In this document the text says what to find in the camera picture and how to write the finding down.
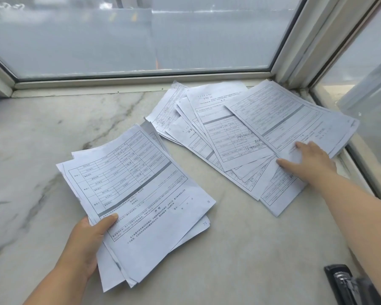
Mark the person's left hand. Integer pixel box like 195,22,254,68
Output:
63,215,119,282

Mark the person's right hand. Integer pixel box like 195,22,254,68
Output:
276,141,337,189

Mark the stack of printed forms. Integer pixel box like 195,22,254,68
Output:
56,122,217,293

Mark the single printed table paper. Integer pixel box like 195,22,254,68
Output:
225,80,360,163

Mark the person's left forearm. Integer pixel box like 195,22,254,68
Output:
23,266,90,305

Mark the person's right forearm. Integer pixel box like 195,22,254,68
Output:
309,169,381,305

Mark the spread pile of form sheets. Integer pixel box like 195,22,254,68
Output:
145,80,343,218

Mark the frosted window glass pane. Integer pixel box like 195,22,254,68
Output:
317,0,381,176
0,0,309,80

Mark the black chrome stapler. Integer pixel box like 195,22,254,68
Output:
324,264,381,305

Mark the white window frame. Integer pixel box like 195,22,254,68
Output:
0,0,381,98
311,0,381,206

